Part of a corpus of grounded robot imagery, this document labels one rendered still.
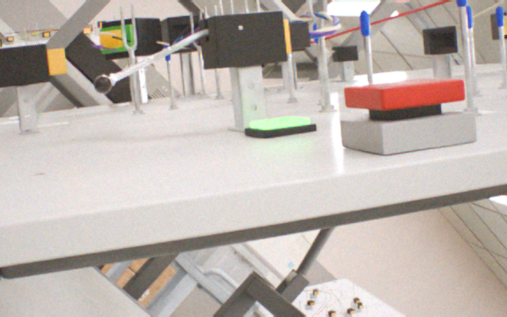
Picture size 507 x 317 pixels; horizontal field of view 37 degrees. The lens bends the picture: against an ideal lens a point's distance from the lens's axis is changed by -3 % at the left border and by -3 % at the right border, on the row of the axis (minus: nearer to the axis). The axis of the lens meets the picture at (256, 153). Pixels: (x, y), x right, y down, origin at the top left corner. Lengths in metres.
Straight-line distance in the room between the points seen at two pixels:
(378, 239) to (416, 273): 0.82
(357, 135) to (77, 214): 0.17
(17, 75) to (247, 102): 0.36
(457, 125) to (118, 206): 0.18
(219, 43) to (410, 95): 0.22
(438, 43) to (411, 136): 0.55
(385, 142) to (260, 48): 0.22
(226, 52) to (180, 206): 0.27
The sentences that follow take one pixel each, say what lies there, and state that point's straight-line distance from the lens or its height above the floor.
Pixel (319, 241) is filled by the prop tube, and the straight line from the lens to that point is 1.46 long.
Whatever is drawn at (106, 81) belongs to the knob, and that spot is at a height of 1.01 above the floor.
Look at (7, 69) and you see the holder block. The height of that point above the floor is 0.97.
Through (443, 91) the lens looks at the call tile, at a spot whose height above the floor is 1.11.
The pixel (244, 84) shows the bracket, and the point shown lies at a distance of 0.60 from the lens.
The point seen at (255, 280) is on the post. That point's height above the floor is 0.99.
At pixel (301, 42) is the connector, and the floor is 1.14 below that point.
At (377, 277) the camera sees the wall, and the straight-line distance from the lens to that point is 10.03.
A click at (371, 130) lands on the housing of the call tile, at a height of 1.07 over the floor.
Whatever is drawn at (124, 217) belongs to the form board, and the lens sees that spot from 0.33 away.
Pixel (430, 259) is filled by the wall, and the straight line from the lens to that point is 10.41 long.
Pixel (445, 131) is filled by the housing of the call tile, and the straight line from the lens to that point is 0.41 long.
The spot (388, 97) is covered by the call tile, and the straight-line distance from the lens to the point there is 0.40.
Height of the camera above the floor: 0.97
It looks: 8 degrees up
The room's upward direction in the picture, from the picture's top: 42 degrees clockwise
